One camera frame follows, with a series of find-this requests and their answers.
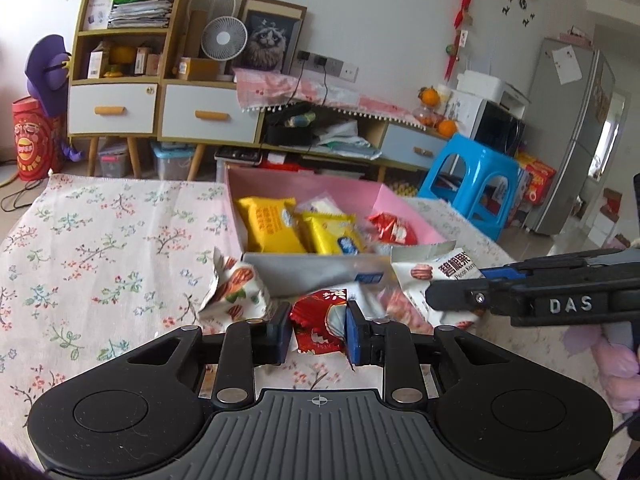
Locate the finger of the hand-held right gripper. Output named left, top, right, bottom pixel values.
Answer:
left=425, top=278, right=525, bottom=318
left=480, top=248, right=624, bottom=282

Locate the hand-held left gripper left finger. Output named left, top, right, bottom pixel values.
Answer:
left=125, top=301, right=294, bottom=407

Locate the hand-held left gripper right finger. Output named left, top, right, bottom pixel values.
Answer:
left=345, top=300, right=509, bottom=407

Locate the small red foil packet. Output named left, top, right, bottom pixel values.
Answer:
left=289, top=287, right=351, bottom=356

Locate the white pecan packet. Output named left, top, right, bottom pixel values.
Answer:
left=390, top=241, right=488, bottom=332

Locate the pink nut snack packet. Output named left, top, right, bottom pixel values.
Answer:
left=360, top=285, right=436, bottom=336

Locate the pink lined cardboard box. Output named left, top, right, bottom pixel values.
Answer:
left=223, top=165, right=446, bottom=301

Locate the white nut print packet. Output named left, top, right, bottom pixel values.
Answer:
left=197, top=246, right=272, bottom=322

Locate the red white candy packet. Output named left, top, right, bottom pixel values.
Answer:
left=367, top=210, right=418, bottom=247

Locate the yellow packet with blue print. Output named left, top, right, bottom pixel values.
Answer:
left=298, top=211, right=368, bottom=256

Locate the large yellow biscuit packet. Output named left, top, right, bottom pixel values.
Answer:
left=235, top=195, right=307, bottom=254

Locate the red orange snack carton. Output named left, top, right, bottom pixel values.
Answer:
left=515, top=152, right=556, bottom=206

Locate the red white carton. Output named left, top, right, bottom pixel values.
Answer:
left=602, top=187, right=621, bottom=221

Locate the blue plastic stool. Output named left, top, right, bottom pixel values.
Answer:
left=417, top=133, right=526, bottom=242

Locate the black microwave oven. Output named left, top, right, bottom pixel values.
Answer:
left=472, top=100, right=526, bottom=158

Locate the silver refrigerator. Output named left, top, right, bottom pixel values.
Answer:
left=522, top=37, right=618, bottom=236

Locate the white printed carton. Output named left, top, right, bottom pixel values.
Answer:
left=442, top=90, right=483, bottom=136

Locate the red flat box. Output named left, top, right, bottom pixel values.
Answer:
left=262, top=152, right=316, bottom=171

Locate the white printer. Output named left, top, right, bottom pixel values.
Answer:
left=500, top=87, right=531, bottom=116

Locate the white foam box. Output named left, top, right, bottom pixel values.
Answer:
left=457, top=71, right=503, bottom=101

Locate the pile of papers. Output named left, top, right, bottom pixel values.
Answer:
left=312, top=120, right=383, bottom=158

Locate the blue lidded storage bin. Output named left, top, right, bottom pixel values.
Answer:
left=151, top=142, right=198, bottom=181

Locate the white paper note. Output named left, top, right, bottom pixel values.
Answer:
left=552, top=45, right=583, bottom=86

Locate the wooden drawer cabinet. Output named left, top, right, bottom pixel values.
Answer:
left=156, top=77, right=266, bottom=181

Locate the clear plastic storage bin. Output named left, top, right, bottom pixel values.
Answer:
left=97, top=142, right=131, bottom=178

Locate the pink floral cloth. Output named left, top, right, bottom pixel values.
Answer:
left=235, top=67, right=426, bottom=128

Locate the brown cardboard box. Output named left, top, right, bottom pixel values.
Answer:
left=177, top=57, right=221, bottom=81

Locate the tall wooden shelf cabinet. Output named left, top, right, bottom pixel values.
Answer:
left=66, top=0, right=191, bottom=177

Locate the framed cat picture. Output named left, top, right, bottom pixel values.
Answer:
left=235, top=0, right=307, bottom=76

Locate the white desk fan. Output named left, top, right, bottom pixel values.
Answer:
left=201, top=16, right=248, bottom=83

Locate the small brown carton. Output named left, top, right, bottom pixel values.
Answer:
left=135, top=47, right=161, bottom=76

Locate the red cartoon face barrel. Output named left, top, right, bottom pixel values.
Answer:
left=11, top=99, right=68, bottom=181

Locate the yellow orange figurine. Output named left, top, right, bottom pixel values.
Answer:
left=107, top=45, right=138, bottom=78

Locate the small white carton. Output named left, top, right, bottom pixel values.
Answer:
left=87, top=42, right=111, bottom=80

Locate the purple plush toy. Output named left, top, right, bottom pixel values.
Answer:
left=24, top=34, right=83, bottom=163

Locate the stack of papers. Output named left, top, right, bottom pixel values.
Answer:
left=107, top=0, right=173, bottom=28

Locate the white product box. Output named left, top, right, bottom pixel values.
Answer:
left=82, top=0, right=113, bottom=31

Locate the grey wall socket panel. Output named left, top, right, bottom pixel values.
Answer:
left=297, top=50, right=358, bottom=81

